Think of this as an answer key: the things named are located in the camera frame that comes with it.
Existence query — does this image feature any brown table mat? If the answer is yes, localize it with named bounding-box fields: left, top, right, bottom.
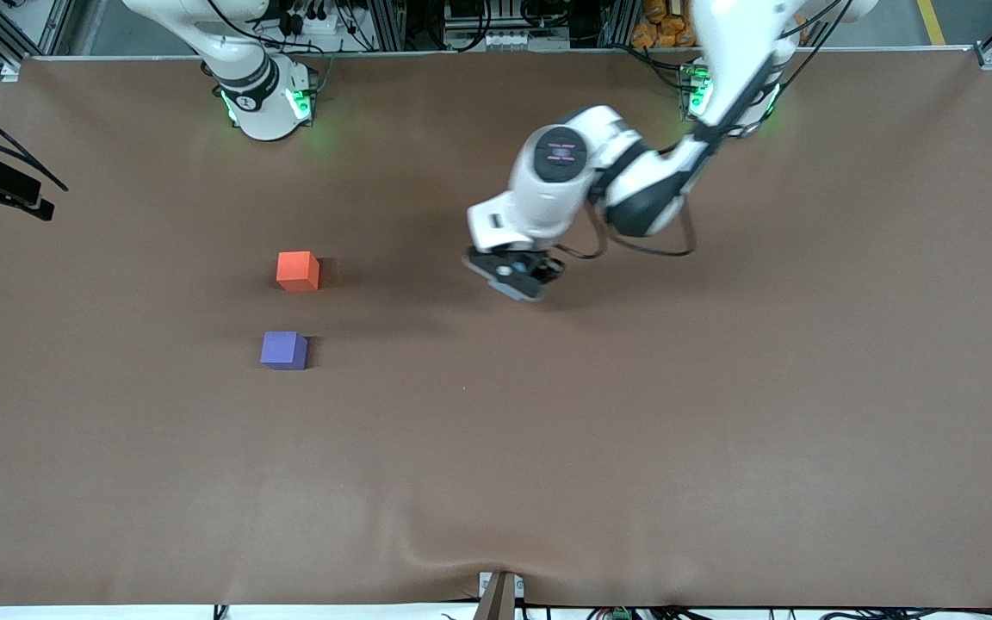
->
left=0, top=47, right=992, bottom=609

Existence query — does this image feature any white power strip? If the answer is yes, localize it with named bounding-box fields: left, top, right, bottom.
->
left=444, top=30, right=572, bottom=52

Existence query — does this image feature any orange foam cube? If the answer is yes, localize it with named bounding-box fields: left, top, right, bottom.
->
left=276, top=251, right=321, bottom=293

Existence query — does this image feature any orange packets heap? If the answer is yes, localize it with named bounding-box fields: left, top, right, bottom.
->
left=631, top=0, right=700, bottom=49

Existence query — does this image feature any purple foam cube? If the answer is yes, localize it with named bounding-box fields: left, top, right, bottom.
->
left=260, top=331, right=309, bottom=371

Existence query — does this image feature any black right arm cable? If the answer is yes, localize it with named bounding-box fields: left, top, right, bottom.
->
left=0, top=93, right=70, bottom=193

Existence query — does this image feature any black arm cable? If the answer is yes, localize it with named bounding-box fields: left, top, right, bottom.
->
left=0, top=93, right=70, bottom=193
left=558, top=198, right=698, bottom=260

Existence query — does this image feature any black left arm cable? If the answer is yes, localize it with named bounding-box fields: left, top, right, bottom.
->
left=558, top=198, right=698, bottom=260

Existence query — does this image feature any wooden post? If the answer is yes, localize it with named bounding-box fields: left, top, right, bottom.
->
left=473, top=571, right=519, bottom=620

